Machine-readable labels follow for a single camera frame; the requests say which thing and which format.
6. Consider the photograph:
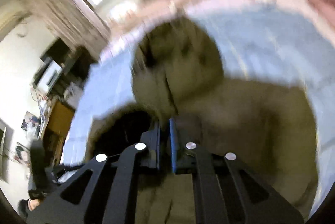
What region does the white microwave oven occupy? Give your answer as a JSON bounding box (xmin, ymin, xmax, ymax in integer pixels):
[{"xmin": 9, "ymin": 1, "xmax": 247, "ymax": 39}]
[{"xmin": 33, "ymin": 60, "xmax": 63, "ymax": 88}]

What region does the dark wooden shelf unit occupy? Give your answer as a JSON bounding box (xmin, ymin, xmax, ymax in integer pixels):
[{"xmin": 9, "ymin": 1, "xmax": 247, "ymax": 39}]
[{"xmin": 33, "ymin": 38, "xmax": 92, "ymax": 109}]

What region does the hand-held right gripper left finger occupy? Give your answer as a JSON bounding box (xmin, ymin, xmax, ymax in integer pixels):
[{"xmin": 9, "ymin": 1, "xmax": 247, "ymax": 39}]
[{"xmin": 26, "ymin": 121, "xmax": 161, "ymax": 224}]

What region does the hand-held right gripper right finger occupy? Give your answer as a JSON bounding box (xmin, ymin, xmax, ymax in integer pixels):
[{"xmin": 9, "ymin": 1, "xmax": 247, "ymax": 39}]
[{"xmin": 169, "ymin": 117, "xmax": 305, "ymax": 224}]

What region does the brown wooden cabinet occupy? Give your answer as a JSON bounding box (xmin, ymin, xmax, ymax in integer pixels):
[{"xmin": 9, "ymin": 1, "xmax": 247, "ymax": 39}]
[{"xmin": 42, "ymin": 100, "xmax": 76, "ymax": 162}]

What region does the wall poster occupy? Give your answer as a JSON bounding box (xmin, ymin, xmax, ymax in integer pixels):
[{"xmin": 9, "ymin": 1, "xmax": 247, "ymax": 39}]
[{"xmin": 21, "ymin": 111, "xmax": 42, "ymax": 133}]

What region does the beige window curtain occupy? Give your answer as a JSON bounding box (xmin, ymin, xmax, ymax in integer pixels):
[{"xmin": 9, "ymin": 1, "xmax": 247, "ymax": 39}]
[{"xmin": 21, "ymin": 0, "xmax": 157, "ymax": 50}]

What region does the black chair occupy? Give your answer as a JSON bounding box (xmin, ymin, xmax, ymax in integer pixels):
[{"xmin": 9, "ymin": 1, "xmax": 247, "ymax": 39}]
[{"xmin": 27, "ymin": 139, "xmax": 79, "ymax": 201}]

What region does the light blue bed sheet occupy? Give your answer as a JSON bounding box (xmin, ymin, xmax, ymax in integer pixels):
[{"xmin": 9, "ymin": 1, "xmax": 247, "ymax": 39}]
[{"xmin": 62, "ymin": 0, "xmax": 335, "ymax": 216}]

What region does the olive green hooded jacket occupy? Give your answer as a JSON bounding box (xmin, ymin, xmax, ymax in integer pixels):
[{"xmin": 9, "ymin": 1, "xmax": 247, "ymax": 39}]
[{"xmin": 84, "ymin": 15, "xmax": 319, "ymax": 224}]

